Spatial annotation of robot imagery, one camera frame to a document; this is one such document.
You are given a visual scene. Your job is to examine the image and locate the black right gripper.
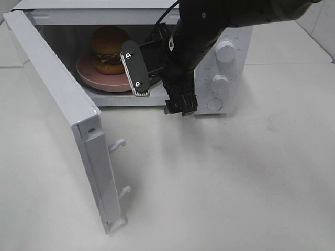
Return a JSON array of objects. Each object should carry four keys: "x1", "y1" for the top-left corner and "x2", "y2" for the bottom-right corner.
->
[{"x1": 120, "y1": 23, "x2": 198, "y2": 116}]

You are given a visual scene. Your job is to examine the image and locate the burger with lettuce and cheese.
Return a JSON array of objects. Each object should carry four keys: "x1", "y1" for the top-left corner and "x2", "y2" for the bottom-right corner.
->
[{"x1": 90, "y1": 25, "x2": 130, "y2": 75}]

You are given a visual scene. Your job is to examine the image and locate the pink round plate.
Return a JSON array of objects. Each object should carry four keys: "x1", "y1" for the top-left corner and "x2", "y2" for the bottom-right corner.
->
[{"x1": 76, "y1": 53, "x2": 131, "y2": 93}]

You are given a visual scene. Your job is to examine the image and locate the round white door button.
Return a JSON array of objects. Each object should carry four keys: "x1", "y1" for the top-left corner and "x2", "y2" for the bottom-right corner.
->
[{"x1": 207, "y1": 98, "x2": 224, "y2": 111}]

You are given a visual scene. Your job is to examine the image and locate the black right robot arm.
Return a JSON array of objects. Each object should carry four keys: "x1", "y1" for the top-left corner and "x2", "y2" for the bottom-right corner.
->
[{"x1": 120, "y1": 1, "x2": 312, "y2": 116}]

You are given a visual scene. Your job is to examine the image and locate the lower white timer knob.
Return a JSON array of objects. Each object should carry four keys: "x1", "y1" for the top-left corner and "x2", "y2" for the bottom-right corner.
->
[{"x1": 210, "y1": 74, "x2": 229, "y2": 93}]

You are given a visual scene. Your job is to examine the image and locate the white microwave oven body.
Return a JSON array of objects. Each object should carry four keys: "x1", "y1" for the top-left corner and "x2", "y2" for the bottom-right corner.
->
[{"x1": 4, "y1": 1, "x2": 253, "y2": 118}]

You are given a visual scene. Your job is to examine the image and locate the upper white power knob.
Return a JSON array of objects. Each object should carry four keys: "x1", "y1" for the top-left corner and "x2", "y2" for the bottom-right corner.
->
[{"x1": 215, "y1": 40, "x2": 237, "y2": 63}]

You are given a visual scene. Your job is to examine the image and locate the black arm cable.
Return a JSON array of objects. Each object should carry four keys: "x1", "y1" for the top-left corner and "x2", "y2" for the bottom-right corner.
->
[{"x1": 143, "y1": 0, "x2": 184, "y2": 45}]

